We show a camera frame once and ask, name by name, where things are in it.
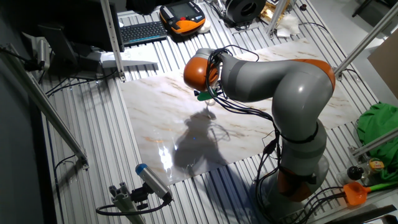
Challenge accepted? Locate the white rounded mouse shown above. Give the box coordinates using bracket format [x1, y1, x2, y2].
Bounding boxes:
[197, 20, 211, 34]

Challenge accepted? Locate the short aluminium post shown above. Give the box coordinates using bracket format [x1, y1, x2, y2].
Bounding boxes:
[266, 0, 289, 37]

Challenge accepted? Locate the white crumpled tissue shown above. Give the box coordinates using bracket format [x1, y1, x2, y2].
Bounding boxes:
[275, 14, 301, 38]

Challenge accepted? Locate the white marble pattern mat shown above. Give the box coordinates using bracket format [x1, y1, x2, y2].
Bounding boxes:
[120, 37, 361, 186]

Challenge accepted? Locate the grey camera mount profile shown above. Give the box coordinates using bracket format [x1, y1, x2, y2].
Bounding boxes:
[108, 182, 146, 224]

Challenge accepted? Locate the black computer keyboard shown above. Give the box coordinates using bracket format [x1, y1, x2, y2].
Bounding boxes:
[119, 21, 168, 47]

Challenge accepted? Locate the silver camera with blue cap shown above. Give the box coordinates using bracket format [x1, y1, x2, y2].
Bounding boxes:
[135, 163, 174, 202]

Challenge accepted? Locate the white paper sheet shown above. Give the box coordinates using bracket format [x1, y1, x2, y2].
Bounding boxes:
[99, 46, 159, 68]

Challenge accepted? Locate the aluminium profile beside monitor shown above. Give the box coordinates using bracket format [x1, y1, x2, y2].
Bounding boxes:
[99, 0, 127, 82]

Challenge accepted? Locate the green tool handle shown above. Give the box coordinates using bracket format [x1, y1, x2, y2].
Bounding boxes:
[368, 181, 398, 192]

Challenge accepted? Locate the black round spool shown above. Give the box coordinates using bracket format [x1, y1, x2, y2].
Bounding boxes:
[224, 0, 267, 27]

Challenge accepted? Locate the silver cylinder device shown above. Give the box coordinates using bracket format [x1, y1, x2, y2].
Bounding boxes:
[36, 37, 51, 71]

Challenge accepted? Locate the black capped clear bottle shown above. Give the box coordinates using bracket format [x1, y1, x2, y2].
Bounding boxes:
[337, 166, 364, 186]

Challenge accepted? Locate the orange plastic funnel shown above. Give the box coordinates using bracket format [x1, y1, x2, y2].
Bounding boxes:
[343, 182, 371, 206]

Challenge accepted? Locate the black computer monitor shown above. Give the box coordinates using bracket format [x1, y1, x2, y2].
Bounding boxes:
[18, 0, 125, 53]

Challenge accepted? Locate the black camera cable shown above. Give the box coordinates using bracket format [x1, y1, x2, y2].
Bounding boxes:
[95, 198, 170, 217]

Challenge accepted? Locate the aluminium frame bar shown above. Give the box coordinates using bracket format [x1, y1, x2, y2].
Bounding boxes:
[333, 1, 398, 78]
[348, 129, 398, 158]

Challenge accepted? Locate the long diagonal aluminium bar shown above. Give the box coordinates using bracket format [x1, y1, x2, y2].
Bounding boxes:
[4, 43, 90, 170]

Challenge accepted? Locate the green cloth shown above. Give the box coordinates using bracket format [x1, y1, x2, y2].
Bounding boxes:
[356, 102, 398, 181]

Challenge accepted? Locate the brown cardboard sheet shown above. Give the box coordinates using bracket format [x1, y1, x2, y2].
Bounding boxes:
[368, 37, 398, 100]

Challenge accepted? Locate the orange black teach pendant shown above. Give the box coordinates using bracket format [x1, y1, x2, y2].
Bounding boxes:
[159, 1, 206, 35]

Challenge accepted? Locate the yellow lidded small jar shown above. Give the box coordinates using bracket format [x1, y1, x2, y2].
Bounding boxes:
[368, 157, 386, 174]

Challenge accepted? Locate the gold foil wrapper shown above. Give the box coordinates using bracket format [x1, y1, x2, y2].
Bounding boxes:
[260, 2, 280, 23]

